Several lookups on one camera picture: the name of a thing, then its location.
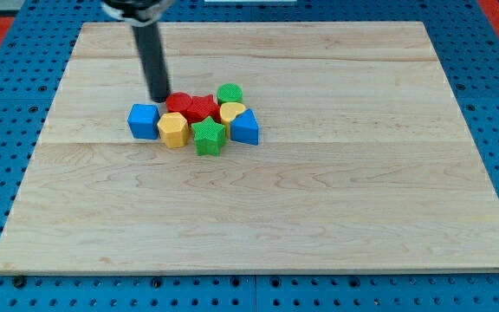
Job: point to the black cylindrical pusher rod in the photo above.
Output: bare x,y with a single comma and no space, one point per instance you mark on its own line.
152,60

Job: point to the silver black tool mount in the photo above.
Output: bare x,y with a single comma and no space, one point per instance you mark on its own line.
136,12

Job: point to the blue cube block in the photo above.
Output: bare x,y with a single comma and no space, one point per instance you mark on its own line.
142,121

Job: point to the red cylinder block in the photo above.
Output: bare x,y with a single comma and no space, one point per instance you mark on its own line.
178,102

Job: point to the red star block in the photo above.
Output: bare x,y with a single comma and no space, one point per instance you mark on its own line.
202,107

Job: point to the yellow hexagon block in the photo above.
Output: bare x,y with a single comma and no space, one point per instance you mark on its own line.
173,130

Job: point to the green cylinder block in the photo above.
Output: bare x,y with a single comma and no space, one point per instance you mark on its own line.
229,92

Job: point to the yellow heart block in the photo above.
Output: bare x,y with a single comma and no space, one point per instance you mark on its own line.
228,112

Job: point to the green star block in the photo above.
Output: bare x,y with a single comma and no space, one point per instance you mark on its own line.
209,137

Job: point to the blue triangle block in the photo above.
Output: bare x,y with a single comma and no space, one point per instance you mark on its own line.
245,128

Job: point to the wooden board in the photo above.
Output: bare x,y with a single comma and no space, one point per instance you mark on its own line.
365,164

